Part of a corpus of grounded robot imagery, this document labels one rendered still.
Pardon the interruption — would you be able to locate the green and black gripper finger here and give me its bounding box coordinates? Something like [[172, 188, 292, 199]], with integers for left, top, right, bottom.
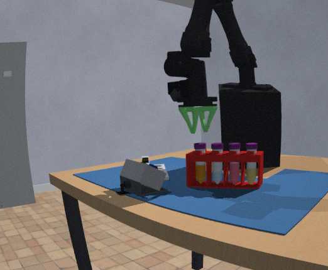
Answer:
[[199, 106, 217, 132], [178, 107, 200, 134]]

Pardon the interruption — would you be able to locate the blue bench mat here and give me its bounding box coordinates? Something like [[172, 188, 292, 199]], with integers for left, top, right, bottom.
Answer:
[[73, 157, 328, 235]]

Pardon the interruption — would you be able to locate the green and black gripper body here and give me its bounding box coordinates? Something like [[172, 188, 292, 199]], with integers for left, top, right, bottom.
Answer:
[[177, 78, 217, 107]]

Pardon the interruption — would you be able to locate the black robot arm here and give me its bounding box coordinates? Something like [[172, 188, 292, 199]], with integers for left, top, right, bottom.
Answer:
[[164, 0, 273, 102]]

